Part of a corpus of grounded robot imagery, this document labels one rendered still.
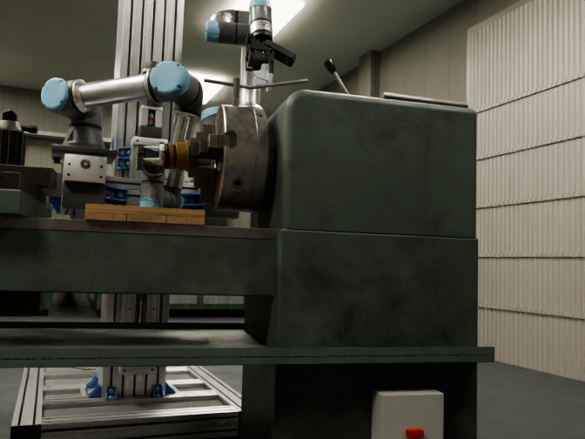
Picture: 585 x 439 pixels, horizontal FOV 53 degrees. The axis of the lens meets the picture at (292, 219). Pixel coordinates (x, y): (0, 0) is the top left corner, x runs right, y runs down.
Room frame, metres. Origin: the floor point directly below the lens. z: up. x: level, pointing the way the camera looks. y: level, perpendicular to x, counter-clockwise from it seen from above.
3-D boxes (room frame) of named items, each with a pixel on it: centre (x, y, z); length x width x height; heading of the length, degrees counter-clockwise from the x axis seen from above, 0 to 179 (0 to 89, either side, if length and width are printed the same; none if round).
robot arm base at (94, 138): (2.15, 0.79, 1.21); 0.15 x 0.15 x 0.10
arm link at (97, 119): (2.14, 0.79, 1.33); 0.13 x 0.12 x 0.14; 166
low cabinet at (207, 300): (9.00, 1.89, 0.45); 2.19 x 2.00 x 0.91; 112
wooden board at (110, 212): (1.68, 0.42, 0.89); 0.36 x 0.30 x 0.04; 15
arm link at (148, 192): (1.95, 0.47, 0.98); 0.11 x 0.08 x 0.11; 166
